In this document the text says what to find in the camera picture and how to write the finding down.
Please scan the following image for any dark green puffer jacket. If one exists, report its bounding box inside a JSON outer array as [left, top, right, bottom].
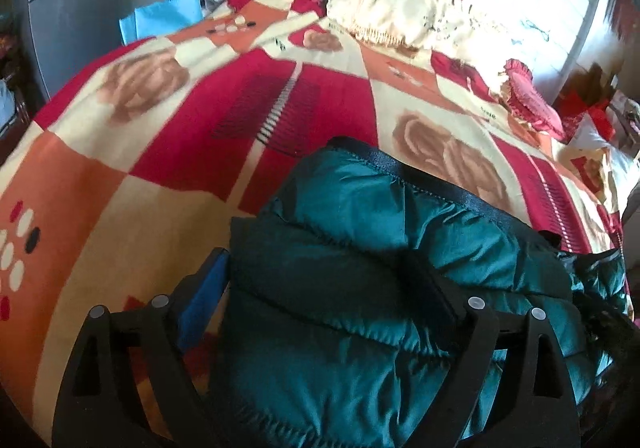
[[208, 137, 632, 447]]

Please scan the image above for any red pink ruffled cushion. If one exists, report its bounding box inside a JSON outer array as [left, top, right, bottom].
[[500, 58, 565, 146]]

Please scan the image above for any cream yellow ruffled pillow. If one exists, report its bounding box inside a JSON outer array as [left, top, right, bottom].
[[326, 0, 480, 51]]

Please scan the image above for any red orange patterned blanket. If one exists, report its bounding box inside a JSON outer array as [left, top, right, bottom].
[[1, 0, 622, 439]]

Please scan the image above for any light blue bag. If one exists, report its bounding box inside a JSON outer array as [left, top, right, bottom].
[[119, 0, 203, 45]]

